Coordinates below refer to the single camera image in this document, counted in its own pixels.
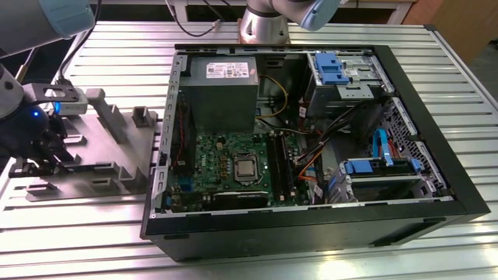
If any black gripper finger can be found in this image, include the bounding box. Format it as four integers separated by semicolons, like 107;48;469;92
39;115;75;176
8;145;40;179

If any grey parts rack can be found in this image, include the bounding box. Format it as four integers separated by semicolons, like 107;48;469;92
23;88;163;202

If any green motherboard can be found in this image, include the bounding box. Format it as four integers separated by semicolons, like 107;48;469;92
171;131;313;211

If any grey power supply unit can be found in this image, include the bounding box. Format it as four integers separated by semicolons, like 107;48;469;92
182;55;261;135

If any silver CPU in socket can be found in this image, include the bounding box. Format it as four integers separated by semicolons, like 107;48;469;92
232;159;261;179

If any black graphics card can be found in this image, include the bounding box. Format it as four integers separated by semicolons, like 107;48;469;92
203;188;270;211

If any black open PC case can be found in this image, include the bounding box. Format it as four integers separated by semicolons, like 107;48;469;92
139;43;491;262

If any blue drive bay latch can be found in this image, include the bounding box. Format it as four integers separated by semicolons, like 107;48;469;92
314;52;349;86

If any silver drive cage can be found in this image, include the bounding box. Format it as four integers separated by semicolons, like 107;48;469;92
305;50;394;118

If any blue disk carrier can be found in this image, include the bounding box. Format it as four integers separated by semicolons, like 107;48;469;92
339;157;425;185

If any wooden cabinet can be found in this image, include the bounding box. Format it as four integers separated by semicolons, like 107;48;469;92
401;0;498;65

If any black camera bracket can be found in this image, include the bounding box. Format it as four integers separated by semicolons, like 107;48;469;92
22;82;82;107

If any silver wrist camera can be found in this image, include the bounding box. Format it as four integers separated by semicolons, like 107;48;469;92
43;87;90;117

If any black camera cable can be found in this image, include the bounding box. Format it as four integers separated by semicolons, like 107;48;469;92
166;0;223;38
58;0;103;86

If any thin red wire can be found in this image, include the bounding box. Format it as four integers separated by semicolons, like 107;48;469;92
175;93;187;164

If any yellow wire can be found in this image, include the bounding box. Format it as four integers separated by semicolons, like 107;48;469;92
257;75;290;119

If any orange wire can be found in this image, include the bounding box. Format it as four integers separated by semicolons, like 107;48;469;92
298;144;325;182

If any black wire bundle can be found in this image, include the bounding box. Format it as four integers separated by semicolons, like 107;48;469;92
317;99;390;146

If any blue flat data wire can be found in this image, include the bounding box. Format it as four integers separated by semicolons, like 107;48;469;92
373;129;395;167

